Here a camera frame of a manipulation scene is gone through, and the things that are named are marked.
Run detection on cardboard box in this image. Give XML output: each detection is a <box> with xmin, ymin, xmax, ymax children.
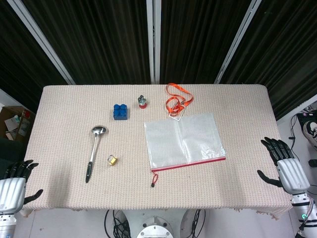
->
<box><xmin>0</xmin><ymin>106</ymin><xmax>36</xmax><ymax>143</ymax></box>

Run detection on black and white sneaker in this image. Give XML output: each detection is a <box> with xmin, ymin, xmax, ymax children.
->
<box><xmin>303</xmin><ymin>120</ymin><xmax>317</xmax><ymax>151</ymax></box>

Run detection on right arm wire harness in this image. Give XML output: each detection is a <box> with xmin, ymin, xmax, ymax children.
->
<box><xmin>297</xmin><ymin>195</ymin><xmax>317</xmax><ymax>238</ymax></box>

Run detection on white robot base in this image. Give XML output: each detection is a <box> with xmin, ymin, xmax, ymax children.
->
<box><xmin>122</xmin><ymin>209</ymin><xmax>191</xmax><ymax>238</ymax></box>

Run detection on black floor cables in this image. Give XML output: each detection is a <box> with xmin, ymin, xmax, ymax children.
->
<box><xmin>286</xmin><ymin>113</ymin><xmax>317</xmax><ymax>179</ymax></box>

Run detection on clear badge holder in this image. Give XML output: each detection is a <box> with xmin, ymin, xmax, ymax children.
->
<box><xmin>168</xmin><ymin>105</ymin><xmax>186</xmax><ymax>122</ymax></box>

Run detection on white frame post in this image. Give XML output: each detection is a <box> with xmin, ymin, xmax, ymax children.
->
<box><xmin>214</xmin><ymin>0</ymin><xmax>263</xmax><ymax>84</ymax></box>
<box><xmin>146</xmin><ymin>0</ymin><xmax>162</xmax><ymax>84</ymax></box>
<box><xmin>6</xmin><ymin>0</ymin><xmax>76</xmax><ymax>85</ymax></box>

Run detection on red wire with black connector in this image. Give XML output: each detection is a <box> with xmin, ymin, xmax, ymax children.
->
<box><xmin>150</xmin><ymin>171</ymin><xmax>159</xmax><ymax>188</ymax></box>

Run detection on black cable bundle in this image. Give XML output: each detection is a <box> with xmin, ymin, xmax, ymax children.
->
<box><xmin>104</xmin><ymin>209</ymin><xmax>131</xmax><ymax>238</ymax></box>

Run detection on clear zip pouch red zipper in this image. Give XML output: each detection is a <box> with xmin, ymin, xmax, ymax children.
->
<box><xmin>143</xmin><ymin>113</ymin><xmax>227</xmax><ymax>172</ymax></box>

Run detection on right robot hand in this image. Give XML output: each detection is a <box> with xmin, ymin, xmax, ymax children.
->
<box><xmin>257</xmin><ymin>136</ymin><xmax>311</xmax><ymax>195</ymax></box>

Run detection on black pleated curtain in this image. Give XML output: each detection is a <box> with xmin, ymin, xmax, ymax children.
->
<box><xmin>220</xmin><ymin>0</ymin><xmax>317</xmax><ymax>121</ymax></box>
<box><xmin>0</xmin><ymin>0</ymin><xmax>67</xmax><ymax>112</ymax></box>
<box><xmin>22</xmin><ymin>0</ymin><xmax>152</xmax><ymax>85</ymax></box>
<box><xmin>159</xmin><ymin>0</ymin><xmax>253</xmax><ymax>84</ymax></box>

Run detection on black braided cable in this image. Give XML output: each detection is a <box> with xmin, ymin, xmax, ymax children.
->
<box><xmin>192</xmin><ymin>209</ymin><xmax>206</xmax><ymax>238</ymax></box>

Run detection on orange lanyard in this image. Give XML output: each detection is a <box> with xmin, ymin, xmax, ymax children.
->
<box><xmin>165</xmin><ymin>83</ymin><xmax>195</xmax><ymax>117</ymax></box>

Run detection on blue building block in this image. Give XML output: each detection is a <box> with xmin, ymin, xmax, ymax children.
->
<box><xmin>113</xmin><ymin>103</ymin><xmax>131</xmax><ymax>121</ymax></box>

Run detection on dark cloth-covered object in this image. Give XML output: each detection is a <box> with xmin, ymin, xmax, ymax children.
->
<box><xmin>0</xmin><ymin>138</ymin><xmax>27</xmax><ymax>179</ymax></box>

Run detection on steel ladle black handle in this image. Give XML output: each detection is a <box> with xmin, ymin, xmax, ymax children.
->
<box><xmin>85</xmin><ymin>125</ymin><xmax>109</xmax><ymax>184</ymax></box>

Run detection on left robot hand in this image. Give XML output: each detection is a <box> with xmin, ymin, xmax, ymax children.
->
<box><xmin>0</xmin><ymin>160</ymin><xmax>44</xmax><ymax>216</ymax></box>

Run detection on beige waffle tablecloth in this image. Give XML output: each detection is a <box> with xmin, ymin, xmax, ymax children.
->
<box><xmin>11</xmin><ymin>84</ymin><xmax>298</xmax><ymax>220</ymax></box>

